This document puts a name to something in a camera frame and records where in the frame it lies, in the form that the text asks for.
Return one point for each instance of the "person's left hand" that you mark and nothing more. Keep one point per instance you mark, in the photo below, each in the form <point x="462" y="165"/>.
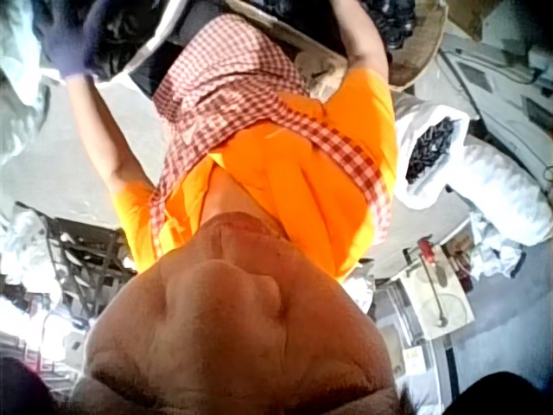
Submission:
<point x="62" y="43"/>

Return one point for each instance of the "grey tub with pale rim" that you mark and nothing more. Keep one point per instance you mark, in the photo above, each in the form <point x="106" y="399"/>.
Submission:
<point x="142" y="47"/>

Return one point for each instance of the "pale plastic sack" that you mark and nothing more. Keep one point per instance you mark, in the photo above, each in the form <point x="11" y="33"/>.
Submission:
<point x="17" y="86"/>

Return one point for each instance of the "heap of white plastic bags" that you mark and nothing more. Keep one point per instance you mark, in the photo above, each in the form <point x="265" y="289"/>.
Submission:
<point x="21" y="255"/>

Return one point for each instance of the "dark metal rack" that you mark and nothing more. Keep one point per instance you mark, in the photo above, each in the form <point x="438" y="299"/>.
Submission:
<point x="82" y="268"/>

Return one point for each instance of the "round woven basket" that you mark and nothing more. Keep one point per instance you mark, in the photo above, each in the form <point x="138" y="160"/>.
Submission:
<point x="417" y="56"/>

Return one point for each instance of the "heap of black pieces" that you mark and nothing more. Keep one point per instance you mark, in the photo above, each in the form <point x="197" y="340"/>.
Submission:
<point x="430" y="149"/>

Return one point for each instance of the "red tool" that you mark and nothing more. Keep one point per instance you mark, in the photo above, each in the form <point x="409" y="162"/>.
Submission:
<point x="425" y="248"/>

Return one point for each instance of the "white sack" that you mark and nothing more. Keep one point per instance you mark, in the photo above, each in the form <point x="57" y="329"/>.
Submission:
<point x="492" y="190"/>

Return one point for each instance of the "crumpled white bag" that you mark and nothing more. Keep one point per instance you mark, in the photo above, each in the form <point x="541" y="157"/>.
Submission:
<point x="497" y="250"/>

